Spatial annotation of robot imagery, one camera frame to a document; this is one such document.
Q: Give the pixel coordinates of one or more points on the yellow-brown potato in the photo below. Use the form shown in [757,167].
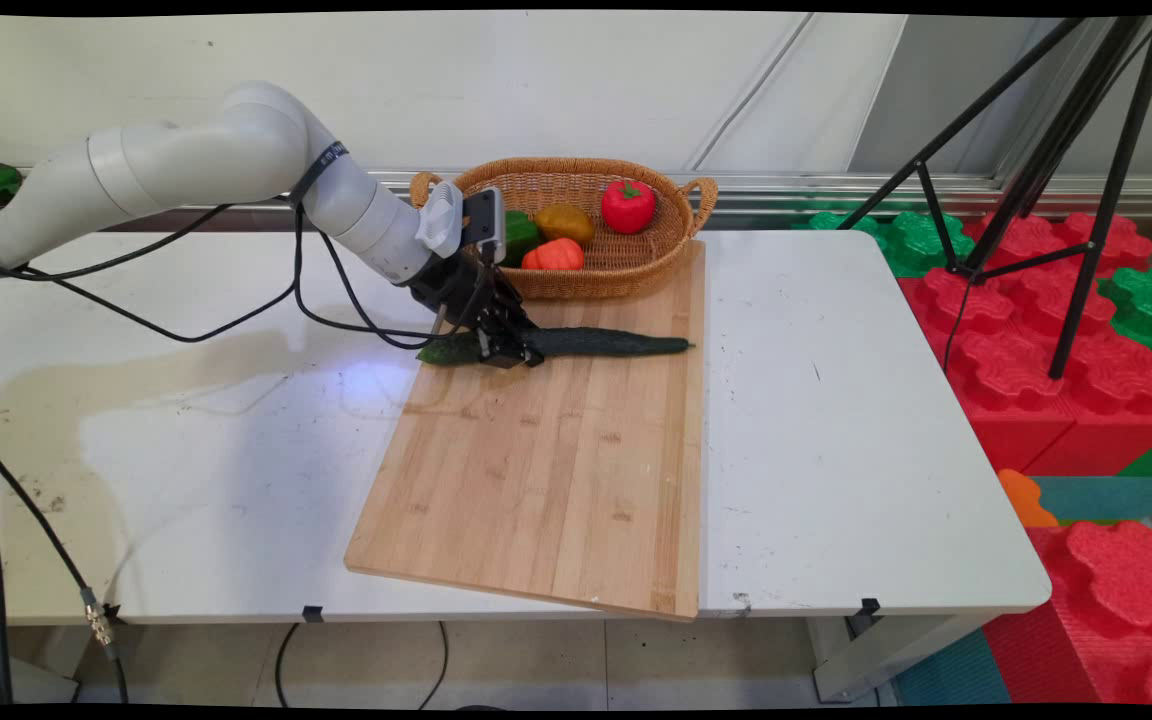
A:
[566,224]

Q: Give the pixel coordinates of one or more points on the black table edge clip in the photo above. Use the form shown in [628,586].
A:
[111,613]
[868,606]
[312,613]

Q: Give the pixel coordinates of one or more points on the teal foam mat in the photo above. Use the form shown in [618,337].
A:
[1106,497]
[951,675]

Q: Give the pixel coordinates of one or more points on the aluminium wall rail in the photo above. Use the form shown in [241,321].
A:
[836,190]

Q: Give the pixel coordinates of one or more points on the red toy tomato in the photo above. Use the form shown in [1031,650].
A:
[628,207]

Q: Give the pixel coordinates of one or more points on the red foam puzzle block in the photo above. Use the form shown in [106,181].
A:
[1116,590]
[1121,240]

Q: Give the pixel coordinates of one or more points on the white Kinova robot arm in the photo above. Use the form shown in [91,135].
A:
[186,160]

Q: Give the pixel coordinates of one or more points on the bamboo cutting board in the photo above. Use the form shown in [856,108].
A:
[536,470]

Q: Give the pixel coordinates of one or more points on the orange foam piece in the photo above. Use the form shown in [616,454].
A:
[1024,500]

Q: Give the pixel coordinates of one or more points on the green toy bell pepper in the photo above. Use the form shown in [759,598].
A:
[518,238]

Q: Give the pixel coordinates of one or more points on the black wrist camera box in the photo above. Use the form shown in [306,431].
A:
[486,215]

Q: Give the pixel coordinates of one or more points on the large red foam block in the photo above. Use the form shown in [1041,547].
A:
[1016,390]

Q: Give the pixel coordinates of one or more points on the orange toy bell pepper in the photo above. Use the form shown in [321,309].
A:
[554,256]

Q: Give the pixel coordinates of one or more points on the dark green toy cucumber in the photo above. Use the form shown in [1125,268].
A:
[616,343]

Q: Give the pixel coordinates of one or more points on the black camera tripod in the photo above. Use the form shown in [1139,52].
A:
[1046,150]

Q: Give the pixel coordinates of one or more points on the white table leg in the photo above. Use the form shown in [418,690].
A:
[886,660]

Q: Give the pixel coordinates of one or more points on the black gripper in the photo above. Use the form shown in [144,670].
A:
[461,290]

